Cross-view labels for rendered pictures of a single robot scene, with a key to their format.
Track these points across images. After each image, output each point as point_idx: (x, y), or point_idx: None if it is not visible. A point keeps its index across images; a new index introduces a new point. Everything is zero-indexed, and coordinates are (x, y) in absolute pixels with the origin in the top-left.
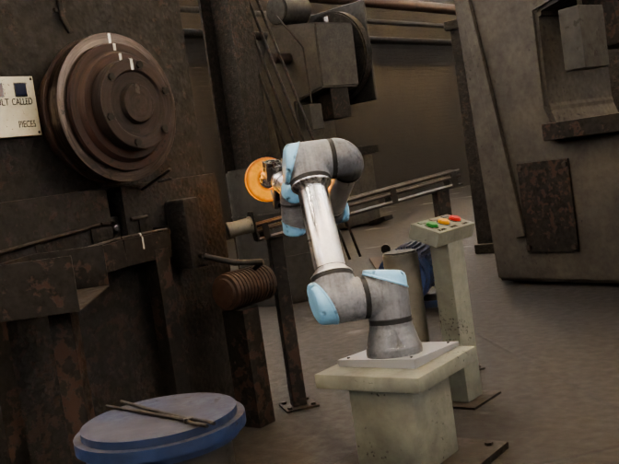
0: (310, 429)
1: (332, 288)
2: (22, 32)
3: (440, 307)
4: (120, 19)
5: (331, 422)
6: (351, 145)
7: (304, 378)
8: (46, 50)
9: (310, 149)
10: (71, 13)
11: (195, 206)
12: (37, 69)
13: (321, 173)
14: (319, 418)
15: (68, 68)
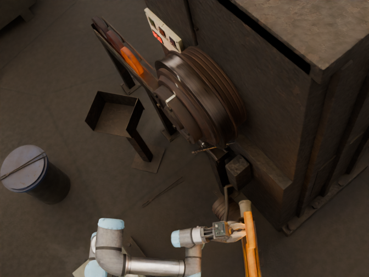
0: (205, 254)
1: (91, 241)
2: (175, 18)
3: None
4: (240, 68)
5: (210, 266)
6: (99, 262)
7: (319, 274)
8: (189, 37)
9: (97, 233)
10: (203, 34)
11: (231, 176)
12: (185, 40)
13: (96, 239)
14: (221, 262)
15: (158, 65)
